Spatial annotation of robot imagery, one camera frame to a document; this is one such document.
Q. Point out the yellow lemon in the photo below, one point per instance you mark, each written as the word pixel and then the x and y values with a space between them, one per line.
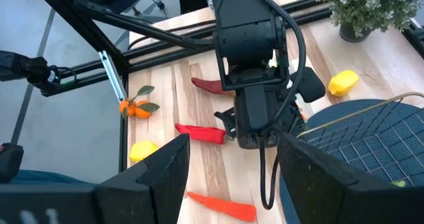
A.
pixel 142 150
pixel 342 83

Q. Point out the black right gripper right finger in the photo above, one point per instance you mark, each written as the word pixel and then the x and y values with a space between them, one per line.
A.
pixel 314 184

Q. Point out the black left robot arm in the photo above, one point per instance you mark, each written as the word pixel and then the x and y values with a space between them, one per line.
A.
pixel 248 28

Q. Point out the small potted green plant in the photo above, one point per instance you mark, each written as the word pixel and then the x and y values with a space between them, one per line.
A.
pixel 364 5

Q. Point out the dark red chili pepper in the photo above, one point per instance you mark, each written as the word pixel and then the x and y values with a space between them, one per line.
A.
pixel 208 86

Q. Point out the bright red pepper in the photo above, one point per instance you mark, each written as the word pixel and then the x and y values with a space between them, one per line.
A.
pixel 202 133

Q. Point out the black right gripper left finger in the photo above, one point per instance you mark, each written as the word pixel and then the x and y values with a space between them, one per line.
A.
pixel 159 184

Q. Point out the person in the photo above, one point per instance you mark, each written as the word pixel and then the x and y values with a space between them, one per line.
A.
pixel 49 177

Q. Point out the silver frame bracket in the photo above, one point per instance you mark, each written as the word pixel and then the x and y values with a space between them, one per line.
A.
pixel 114 76

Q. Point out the black aluminium table frame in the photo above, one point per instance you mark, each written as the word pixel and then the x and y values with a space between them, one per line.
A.
pixel 155 60

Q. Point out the orange-red carrot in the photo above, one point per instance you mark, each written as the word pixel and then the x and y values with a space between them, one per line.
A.
pixel 228 208

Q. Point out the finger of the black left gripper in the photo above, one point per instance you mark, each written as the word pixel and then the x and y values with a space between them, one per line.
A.
pixel 309 85
pixel 228 121

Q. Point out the dark blue round mat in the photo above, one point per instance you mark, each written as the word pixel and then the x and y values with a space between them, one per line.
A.
pixel 364 118

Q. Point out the orange tangerine cluster with leaves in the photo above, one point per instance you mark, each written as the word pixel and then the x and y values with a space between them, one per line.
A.
pixel 142 111

